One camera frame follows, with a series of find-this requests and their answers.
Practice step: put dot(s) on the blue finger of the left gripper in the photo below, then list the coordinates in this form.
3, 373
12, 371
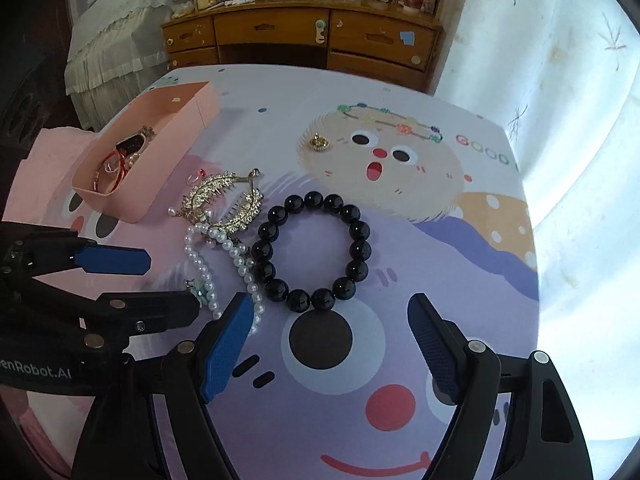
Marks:
120, 316
29, 250

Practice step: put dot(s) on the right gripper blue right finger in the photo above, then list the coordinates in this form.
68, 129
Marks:
467, 371

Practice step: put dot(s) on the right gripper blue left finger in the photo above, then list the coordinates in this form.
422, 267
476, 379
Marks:
201, 369

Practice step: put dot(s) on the pink jewelry box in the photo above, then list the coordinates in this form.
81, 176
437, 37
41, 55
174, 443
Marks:
128, 165

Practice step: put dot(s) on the gold rhinestone hair clip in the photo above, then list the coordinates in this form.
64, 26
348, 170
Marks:
226, 202

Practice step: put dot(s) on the pink fluffy blanket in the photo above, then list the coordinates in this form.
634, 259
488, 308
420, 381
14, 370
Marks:
39, 175

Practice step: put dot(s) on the white lace covered furniture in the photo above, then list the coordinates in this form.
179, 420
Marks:
116, 52

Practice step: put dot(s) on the white floral curtain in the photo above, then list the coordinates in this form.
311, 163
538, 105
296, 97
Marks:
562, 78

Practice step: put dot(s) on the wooden desk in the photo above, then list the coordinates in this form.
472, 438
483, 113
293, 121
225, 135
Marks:
366, 38

